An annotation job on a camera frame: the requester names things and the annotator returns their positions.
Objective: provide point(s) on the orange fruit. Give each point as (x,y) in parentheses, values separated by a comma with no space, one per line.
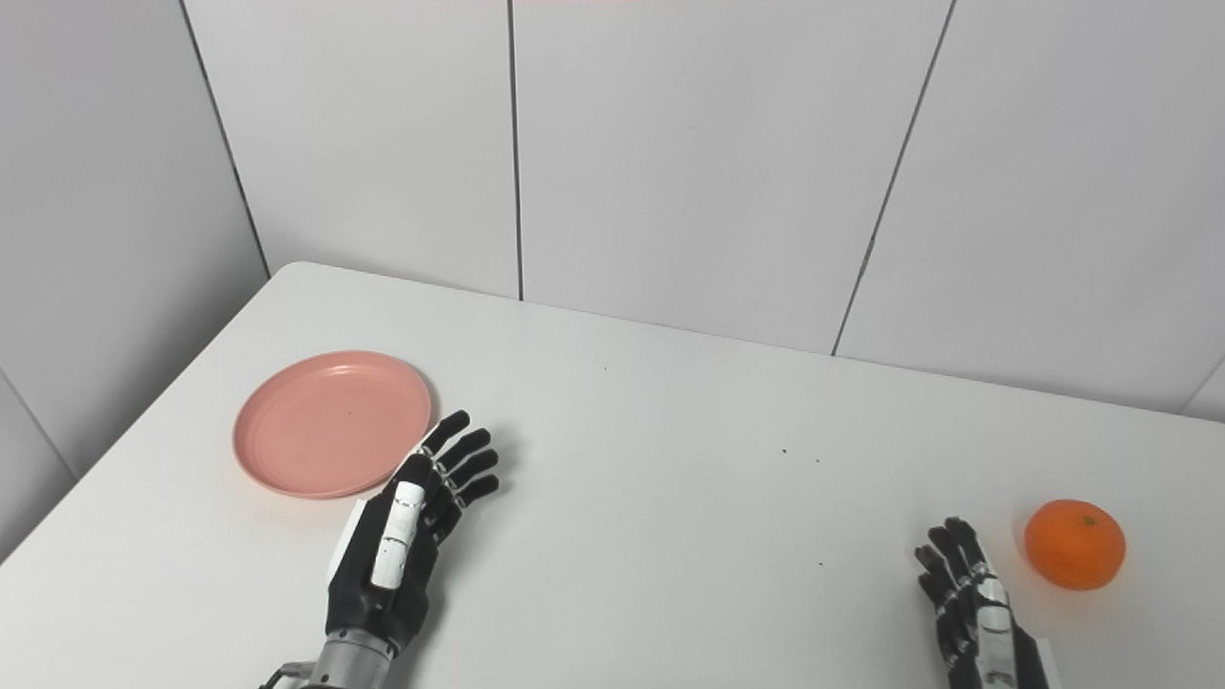
(1074,544)

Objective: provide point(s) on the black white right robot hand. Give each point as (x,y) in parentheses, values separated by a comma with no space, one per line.
(1024,665)

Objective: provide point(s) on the pink round plate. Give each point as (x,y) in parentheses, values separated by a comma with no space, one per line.
(330,423)

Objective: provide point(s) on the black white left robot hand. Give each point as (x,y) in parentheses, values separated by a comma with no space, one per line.
(368,598)

